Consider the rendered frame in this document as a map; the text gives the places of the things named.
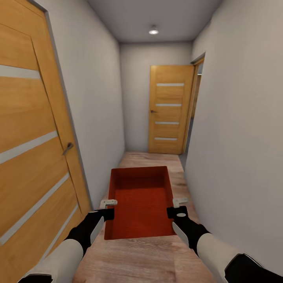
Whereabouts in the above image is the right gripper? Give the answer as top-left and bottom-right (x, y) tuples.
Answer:
(167, 206), (189, 219)

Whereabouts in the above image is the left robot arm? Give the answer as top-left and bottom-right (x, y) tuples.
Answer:
(17, 199), (118, 283)

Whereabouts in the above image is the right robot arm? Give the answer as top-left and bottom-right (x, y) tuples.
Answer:
(167, 198), (283, 283)

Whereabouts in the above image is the storage box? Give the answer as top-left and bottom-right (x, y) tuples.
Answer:
(104, 166), (177, 240)

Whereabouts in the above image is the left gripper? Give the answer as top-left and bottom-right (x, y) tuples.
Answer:
(101, 209), (114, 222)

